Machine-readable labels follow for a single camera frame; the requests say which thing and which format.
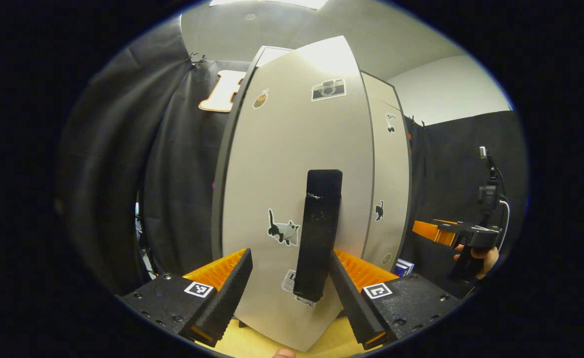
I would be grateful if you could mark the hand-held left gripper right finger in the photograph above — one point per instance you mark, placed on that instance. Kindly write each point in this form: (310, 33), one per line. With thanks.
(354, 303)

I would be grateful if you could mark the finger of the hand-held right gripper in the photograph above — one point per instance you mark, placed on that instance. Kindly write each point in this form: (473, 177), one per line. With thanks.
(429, 231)

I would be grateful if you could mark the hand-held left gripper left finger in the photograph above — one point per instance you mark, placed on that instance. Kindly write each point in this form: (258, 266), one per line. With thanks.
(232, 293)

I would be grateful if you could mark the grey and white cabinet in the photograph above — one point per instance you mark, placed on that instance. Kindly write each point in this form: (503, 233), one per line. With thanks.
(216, 209)

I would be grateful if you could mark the blue book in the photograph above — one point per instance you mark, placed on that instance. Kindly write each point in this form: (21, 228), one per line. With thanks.
(404, 267)

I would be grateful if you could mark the black backdrop cloth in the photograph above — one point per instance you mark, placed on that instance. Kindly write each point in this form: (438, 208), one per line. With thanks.
(113, 174)

